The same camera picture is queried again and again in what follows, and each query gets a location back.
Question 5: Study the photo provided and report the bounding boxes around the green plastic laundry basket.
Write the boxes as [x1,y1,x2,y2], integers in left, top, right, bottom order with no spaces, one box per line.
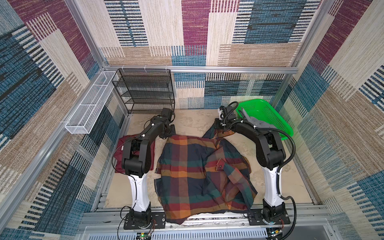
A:
[236,99,294,137]

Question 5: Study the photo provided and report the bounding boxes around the folded maroon shirt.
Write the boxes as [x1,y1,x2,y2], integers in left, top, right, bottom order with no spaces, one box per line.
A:
[114,135,156,174]

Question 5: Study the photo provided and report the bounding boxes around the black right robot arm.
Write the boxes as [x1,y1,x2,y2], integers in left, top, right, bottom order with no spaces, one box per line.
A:
[215,102,286,225]

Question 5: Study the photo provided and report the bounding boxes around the grey shirt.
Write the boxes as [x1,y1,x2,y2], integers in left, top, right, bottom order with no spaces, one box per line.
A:
[241,107,276,131]

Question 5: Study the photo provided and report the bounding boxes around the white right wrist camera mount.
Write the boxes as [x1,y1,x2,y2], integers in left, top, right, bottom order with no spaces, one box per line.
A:
[218,106,228,121]

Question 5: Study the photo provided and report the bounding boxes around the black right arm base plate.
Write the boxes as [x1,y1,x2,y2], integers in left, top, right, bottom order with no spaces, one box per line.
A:
[247,209,293,226]

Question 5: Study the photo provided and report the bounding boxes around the black wire mesh shelf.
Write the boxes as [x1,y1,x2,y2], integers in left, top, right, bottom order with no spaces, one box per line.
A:
[112,69,176,115]

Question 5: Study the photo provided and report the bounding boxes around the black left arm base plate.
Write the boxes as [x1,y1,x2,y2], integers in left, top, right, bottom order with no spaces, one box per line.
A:
[123,211,166,230]

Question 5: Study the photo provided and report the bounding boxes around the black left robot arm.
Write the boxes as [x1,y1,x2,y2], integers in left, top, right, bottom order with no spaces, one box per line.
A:
[122,108,176,229]

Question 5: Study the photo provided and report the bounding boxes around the multicolour plaid long sleeve shirt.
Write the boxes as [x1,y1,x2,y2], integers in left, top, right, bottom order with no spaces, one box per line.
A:
[154,127,258,225]

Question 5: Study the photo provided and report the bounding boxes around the aluminium front rail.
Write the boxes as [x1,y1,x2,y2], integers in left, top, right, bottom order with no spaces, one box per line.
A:
[75,204,342,240]

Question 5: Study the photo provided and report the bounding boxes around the white wire mesh tray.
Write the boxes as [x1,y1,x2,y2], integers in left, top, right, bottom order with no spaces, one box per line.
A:
[65,71,117,135]

